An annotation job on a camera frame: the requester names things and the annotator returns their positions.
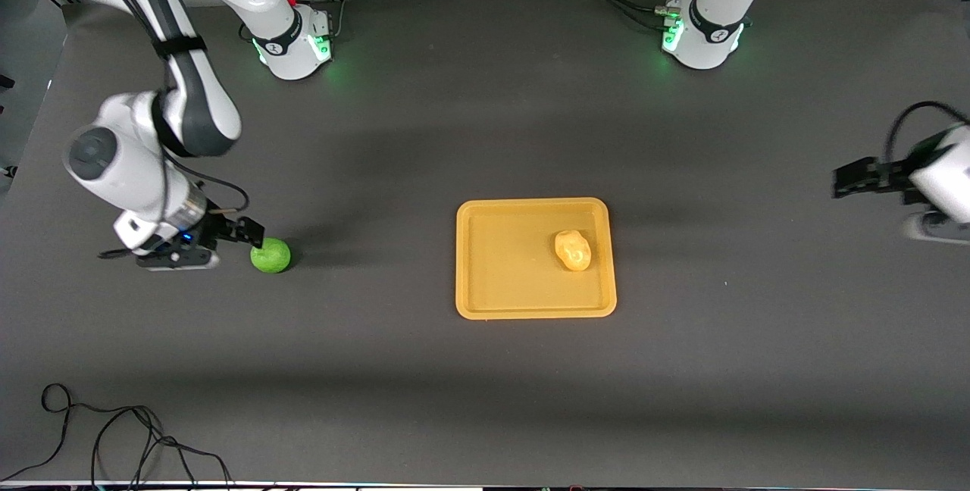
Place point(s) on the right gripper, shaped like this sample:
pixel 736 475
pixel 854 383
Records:
pixel 214 228

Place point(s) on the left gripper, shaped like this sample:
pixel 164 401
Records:
pixel 888 174

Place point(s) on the green lime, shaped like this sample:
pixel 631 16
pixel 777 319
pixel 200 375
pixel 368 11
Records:
pixel 270 256

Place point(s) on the yellow potato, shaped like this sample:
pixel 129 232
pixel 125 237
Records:
pixel 573 250

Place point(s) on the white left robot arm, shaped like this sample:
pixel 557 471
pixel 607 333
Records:
pixel 712 29

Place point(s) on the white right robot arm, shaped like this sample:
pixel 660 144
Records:
pixel 136 165

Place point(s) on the orange plastic tray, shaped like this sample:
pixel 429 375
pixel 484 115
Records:
pixel 508 271

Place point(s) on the dark grey table mat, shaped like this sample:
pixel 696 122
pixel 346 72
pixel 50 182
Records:
pixel 470 400

